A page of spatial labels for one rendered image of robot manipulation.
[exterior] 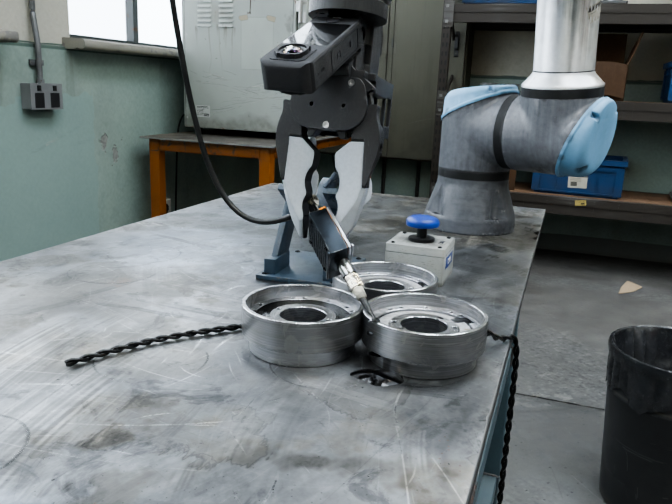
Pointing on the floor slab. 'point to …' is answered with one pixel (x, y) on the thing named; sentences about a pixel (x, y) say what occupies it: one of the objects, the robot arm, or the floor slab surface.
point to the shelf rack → (649, 23)
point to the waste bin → (638, 417)
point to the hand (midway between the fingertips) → (319, 226)
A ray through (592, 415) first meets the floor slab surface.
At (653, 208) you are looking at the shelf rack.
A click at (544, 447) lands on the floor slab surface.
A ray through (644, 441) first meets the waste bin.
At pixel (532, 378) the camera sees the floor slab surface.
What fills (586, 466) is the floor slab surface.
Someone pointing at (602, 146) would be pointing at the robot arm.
